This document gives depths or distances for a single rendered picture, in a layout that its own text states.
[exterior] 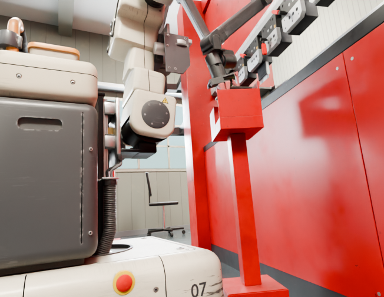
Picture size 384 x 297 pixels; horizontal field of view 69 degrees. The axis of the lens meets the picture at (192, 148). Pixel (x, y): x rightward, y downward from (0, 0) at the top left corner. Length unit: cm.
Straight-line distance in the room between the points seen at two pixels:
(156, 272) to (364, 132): 67
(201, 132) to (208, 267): 170
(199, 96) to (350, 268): 185
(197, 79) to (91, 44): 315
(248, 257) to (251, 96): 57
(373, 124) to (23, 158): 89
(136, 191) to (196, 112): 260
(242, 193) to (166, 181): 391
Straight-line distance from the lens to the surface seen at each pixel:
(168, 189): 490
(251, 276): 108
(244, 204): 105
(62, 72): 82
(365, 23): 97
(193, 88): 250
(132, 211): 471
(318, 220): 109
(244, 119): 103
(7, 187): 75
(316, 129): 106
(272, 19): 164
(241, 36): 199
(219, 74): 109
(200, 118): 242
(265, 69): 170
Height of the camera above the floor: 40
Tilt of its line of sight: 11 degrees up
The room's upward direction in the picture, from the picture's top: 4 degrees counter-clockwise
